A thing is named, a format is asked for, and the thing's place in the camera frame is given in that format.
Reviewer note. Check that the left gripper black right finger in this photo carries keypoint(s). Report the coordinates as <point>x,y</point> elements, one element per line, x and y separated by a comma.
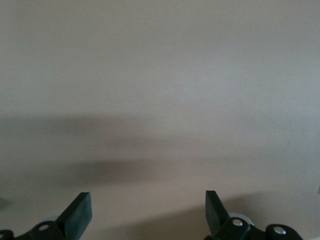
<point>217,220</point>

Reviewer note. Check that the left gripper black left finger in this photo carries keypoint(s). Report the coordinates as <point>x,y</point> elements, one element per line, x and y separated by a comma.
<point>75,217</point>

